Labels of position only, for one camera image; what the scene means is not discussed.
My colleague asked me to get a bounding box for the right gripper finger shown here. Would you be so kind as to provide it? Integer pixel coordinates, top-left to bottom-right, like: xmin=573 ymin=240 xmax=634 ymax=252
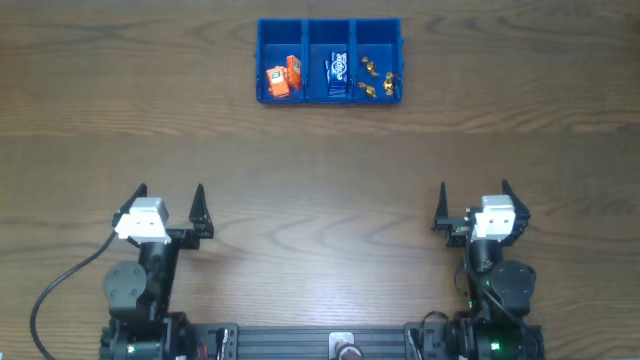
xmin=501 ymin=178 xmax=532 ymax=237
xmin=432 ymin=180 xmax=450 ymax=232

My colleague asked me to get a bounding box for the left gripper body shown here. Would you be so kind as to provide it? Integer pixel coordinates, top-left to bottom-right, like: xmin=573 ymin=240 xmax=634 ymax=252
xmin=167 ymin=227 xmax=202 ymax=251

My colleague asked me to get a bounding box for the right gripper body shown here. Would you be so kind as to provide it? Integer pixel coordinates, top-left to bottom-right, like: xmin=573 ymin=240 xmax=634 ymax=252
xmin=446 ymin=215 xmax=476 ymax=248

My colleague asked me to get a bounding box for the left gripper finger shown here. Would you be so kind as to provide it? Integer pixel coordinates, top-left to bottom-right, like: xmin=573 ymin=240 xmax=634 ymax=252
xmin=188 ymin=183 xmax=215 ymax=240
xmin=111 ymin=182 xmax=149 ymax=227

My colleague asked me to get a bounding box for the orange candy box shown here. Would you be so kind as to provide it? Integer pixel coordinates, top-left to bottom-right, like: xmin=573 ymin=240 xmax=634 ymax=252
xmin=285 ymin=54 xmax=303 ymax=91
xmin=265 ymin=66 xmax=292 ymax=99

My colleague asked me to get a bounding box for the blue candy pack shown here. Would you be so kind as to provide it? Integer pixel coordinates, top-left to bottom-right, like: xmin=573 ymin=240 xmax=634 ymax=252
xmin=328 ymin=50 xmax=350 ymax=86
xmin=323 ymin=59 xmax=349 ymax=98

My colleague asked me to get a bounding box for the blue tray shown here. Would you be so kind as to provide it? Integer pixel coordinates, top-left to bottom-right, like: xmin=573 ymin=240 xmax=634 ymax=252
xmin=255 ymin=17 xmax=404 ymax=106

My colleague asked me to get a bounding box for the mounting rail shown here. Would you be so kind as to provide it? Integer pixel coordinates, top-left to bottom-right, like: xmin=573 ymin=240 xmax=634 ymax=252
xmin=99 ymin=323 xmax=544 ymax=360

